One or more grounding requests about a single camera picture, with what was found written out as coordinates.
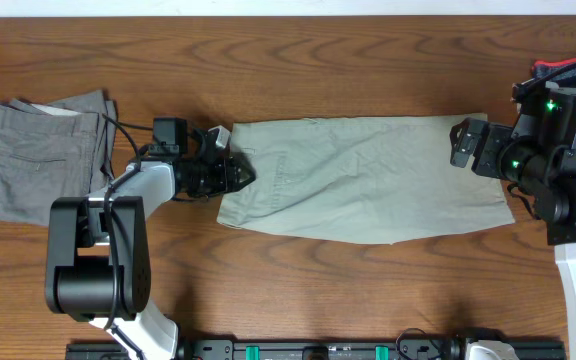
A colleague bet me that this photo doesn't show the light khaki shorts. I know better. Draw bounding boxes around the light khaki shorts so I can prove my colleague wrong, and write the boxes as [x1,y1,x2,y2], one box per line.
[217,115,514,244]

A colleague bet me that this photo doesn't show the black garment with red waistband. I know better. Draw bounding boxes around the black garment with red waistband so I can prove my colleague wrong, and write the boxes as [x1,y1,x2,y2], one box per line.
[531,51,576,94]

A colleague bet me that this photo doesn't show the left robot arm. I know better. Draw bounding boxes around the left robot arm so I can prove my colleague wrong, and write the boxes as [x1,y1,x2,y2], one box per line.
[45,117,256,360]

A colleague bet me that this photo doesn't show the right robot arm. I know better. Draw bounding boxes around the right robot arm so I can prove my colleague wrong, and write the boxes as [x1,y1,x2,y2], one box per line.
[450,82,576,359]

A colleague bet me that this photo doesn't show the folded grey trousers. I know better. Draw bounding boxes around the folded grey trousers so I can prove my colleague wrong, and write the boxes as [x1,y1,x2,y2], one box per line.
[0,90,117,226]

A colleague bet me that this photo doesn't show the right black camera cable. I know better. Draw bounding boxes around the right black camera cable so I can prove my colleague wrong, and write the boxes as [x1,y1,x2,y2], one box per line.
[511,59,576,101]

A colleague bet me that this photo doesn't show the black camera cable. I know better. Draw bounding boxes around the black camera cable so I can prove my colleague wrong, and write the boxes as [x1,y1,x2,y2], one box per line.
[100,113,157,360]
[511,59,576,101]

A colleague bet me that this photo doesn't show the left black camera cable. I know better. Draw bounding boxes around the left black camera cable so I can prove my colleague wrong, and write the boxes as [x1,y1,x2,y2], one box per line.
[100,113,157,360]

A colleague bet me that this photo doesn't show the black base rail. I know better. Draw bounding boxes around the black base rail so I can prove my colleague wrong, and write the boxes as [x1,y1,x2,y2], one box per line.
[65,327,568,360]

